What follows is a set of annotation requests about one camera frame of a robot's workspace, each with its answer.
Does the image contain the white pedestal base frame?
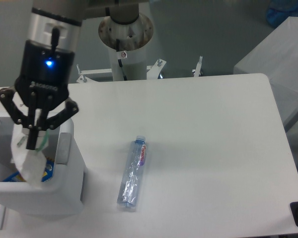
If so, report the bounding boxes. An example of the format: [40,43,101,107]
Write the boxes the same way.
[76,56,204,83]

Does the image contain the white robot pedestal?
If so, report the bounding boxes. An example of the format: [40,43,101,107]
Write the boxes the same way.
[98,13,153,68]

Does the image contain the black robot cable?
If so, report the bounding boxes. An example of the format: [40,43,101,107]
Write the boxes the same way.
[115,38,128,81]

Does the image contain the blue snack wrapper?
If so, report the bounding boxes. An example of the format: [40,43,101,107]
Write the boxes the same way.
[2,157,55,182]

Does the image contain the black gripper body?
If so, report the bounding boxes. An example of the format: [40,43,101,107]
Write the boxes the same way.
[14,40,75,110]

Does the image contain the white plastic bag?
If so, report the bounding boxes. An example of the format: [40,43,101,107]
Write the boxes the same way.
[10,125,49,189]

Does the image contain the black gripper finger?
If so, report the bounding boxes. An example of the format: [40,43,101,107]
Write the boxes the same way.
[36,98,79,143]
[0,87,39,150]

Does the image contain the white trash can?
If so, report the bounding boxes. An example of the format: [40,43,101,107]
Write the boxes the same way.
[0,112,87,215]

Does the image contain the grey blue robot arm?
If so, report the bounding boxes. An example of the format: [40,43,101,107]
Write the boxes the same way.
[0,0,139,150]

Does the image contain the blue object at top right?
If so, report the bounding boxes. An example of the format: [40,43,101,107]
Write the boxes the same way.
[266,0,298,28]

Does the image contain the white covered side table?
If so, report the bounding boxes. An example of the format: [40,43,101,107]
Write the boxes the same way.
[233,17,298,130]

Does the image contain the clear plastic water bottle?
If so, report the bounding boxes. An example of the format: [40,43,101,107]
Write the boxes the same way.
[117,135,148,210]

